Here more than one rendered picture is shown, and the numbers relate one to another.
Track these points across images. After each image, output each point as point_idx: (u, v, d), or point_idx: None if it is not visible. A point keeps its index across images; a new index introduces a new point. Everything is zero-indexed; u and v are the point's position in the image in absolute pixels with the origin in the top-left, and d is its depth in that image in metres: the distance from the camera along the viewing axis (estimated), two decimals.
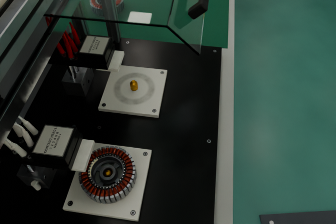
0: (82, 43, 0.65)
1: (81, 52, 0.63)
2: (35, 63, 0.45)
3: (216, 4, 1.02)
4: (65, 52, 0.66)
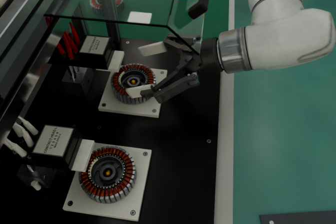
0: (82, 43, 0.65)
1: (81, 52, 0.63)
2: (35, 63, 0.45)
3: (216, 4, 1.02)
4: (65, 52, 0.66)
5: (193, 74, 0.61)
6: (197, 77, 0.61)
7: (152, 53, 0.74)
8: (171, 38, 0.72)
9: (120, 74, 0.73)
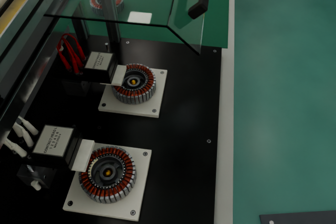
0: (87, 59, 0.69)
1: (86, 68, 0.67)
2: (35, 63, 0.45)
3: (216, 4, 1.02)
4: (71, 67, 0.70)
5: None
6: None
7: None
8: None
9: None
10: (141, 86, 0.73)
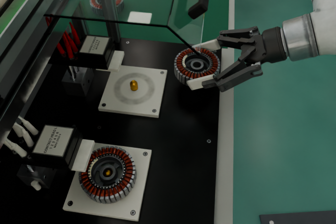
0: (82, 43, 0.65)
1: (81, 52, 0.63)
2: (35, 63, 0.45)
3: (216, 4, 1.02)
4: (65, 52, 0.66)
5: (256, 64, 0.62)
6: (260, 67, 0.62)
7: None
8: (224, 35, 0.74)
9: (183, 57, 0.72)
10: (204, 70, 0.72)
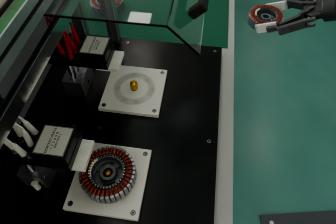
0: (82, 43, 0.65)
1: (81, 52, 0.63)
2: (35, 63, 0.45)
3: (216, 4, 1.02)
4: (65, 52, 0.66)
5: (312, 18, 0.83)
6: (314, 20, 0.82)
7: None
8: None
9: (257, 9, 0.95)
10: None
